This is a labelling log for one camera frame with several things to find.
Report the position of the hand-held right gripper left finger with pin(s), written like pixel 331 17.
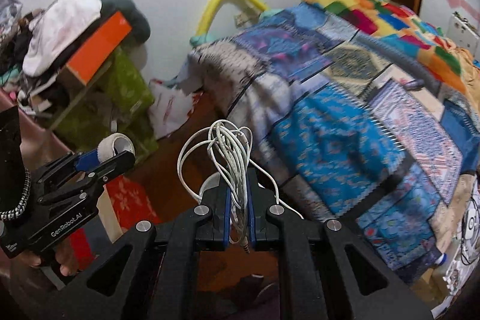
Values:
pixel 226 207

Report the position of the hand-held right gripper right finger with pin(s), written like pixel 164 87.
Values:
pixel 250 215

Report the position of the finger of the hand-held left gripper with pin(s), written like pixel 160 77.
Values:
pixel 112 166
pixel 84 160

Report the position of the clear tape roll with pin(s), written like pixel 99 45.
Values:
pixel 107 145

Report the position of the person's left forearm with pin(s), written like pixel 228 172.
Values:
pixel 11 155

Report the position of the person's left hand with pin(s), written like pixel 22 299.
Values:
pixel 65 260

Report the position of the red floral mat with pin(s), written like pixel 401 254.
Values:
pixel 127 200

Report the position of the green patterned bag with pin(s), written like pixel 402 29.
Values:
pixel 123 95

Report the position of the white plastic bag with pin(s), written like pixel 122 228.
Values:
pixel 168 106

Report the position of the blue patchwork bed sheet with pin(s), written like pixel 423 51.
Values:
pixel 337 155

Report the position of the orange cardboard box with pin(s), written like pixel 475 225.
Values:
pixel 99 46

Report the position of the pile of mixed clothes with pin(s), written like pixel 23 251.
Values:
pixel 15 54

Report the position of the white cloth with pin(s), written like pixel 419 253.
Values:
pixel 56 31

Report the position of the yellow foam tube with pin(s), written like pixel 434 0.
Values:
pixel 213 5

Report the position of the white round device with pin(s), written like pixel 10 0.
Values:
pixel 470 230

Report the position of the colourful patchwork blanket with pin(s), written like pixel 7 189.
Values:
pixel 375 10

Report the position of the small white cabinet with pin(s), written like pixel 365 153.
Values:
pixel 465 35

